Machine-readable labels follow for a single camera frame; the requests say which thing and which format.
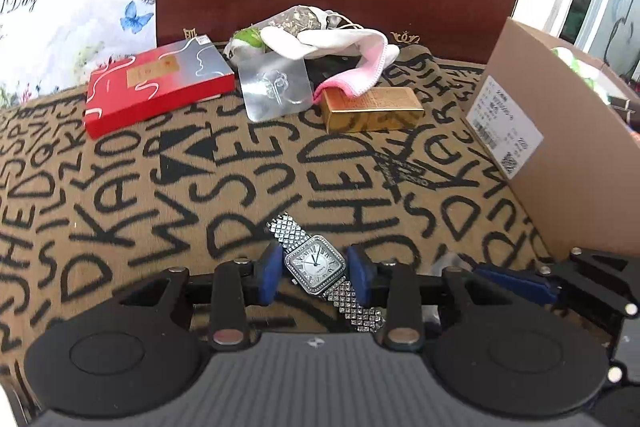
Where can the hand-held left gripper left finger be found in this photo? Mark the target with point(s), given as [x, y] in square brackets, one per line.
[267, 274]

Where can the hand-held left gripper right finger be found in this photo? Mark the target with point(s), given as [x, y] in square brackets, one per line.
[360, 277]

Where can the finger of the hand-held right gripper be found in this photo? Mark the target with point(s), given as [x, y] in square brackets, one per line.
[515, 283]

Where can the silver rhinestone wrist watch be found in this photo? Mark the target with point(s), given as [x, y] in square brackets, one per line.
[315, 264]

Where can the brown cardboard box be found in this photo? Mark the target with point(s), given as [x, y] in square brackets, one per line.
[550, 157]

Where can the black luggage scale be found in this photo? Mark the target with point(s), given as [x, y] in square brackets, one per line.
[330, 69]

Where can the white and pink glove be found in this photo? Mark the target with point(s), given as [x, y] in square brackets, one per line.
[350, 52]

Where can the letter-printed brown cloth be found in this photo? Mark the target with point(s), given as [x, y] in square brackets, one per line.
[200, 187]

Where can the gold rectangular box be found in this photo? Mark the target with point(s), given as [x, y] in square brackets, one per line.
[370, 112]

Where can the red gift box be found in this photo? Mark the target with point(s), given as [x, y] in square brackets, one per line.
[155, 82]

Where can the green plastic bottle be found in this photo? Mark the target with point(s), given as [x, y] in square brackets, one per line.
[577, 64]

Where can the dried herb sachet bag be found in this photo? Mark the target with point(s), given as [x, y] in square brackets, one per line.
[295, 18]

